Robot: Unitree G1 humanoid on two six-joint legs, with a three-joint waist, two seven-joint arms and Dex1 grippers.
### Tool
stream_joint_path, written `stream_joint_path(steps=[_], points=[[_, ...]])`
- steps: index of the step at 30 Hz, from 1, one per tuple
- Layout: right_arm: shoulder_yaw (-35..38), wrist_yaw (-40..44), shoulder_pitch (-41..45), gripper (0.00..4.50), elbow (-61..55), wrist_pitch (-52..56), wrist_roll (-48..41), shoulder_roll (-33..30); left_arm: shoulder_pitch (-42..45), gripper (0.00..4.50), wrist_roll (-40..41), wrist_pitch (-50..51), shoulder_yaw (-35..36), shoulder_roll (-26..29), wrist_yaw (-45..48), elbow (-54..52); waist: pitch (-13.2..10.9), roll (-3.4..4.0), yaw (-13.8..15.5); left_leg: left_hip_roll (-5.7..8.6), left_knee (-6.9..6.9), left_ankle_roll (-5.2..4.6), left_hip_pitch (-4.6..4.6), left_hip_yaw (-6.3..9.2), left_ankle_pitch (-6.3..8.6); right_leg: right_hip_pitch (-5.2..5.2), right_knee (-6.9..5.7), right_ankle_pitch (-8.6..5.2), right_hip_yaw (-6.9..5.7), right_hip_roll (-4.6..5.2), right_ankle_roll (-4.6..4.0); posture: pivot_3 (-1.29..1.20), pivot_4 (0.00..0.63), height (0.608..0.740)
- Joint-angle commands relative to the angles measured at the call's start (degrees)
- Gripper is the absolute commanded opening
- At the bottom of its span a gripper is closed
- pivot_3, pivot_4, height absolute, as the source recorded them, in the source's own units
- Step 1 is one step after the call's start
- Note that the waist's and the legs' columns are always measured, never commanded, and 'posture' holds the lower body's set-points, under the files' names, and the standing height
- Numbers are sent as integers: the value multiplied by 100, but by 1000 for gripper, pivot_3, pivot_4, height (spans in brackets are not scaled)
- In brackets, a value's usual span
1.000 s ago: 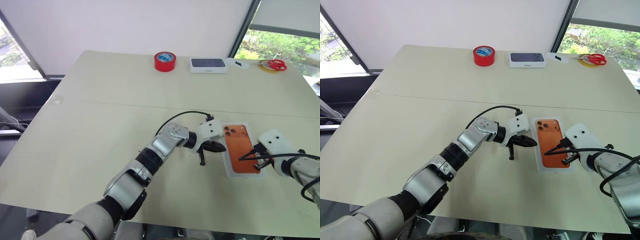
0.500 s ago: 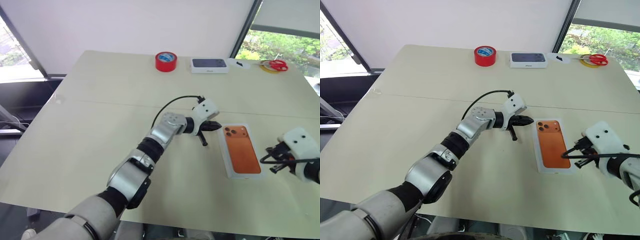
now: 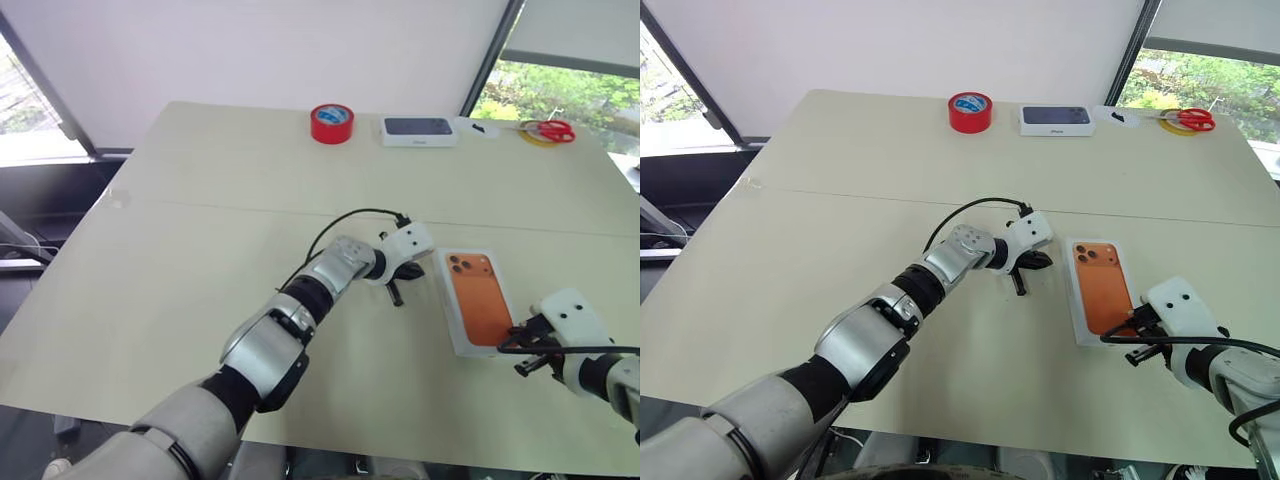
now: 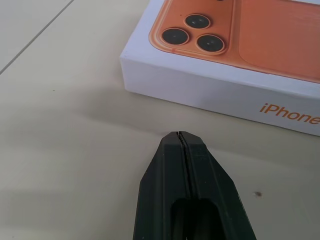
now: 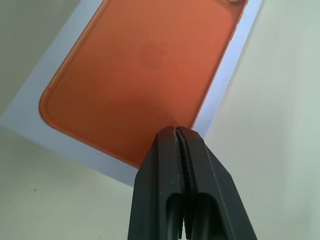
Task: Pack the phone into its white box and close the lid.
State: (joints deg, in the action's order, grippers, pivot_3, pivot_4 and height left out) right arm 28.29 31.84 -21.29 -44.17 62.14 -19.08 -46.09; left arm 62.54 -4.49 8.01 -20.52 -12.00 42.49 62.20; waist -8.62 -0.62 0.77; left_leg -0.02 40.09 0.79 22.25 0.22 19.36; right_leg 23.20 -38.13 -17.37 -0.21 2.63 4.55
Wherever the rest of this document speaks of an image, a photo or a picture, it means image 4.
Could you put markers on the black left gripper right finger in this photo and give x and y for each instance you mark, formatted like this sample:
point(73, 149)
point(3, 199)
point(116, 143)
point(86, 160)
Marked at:
point(215, 185)

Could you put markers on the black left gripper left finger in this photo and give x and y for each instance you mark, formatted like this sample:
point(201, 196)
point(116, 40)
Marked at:
point(160, 180)

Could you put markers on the white orange iPhone box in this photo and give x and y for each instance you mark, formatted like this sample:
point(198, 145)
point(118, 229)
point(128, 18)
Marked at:
point(232, 60)

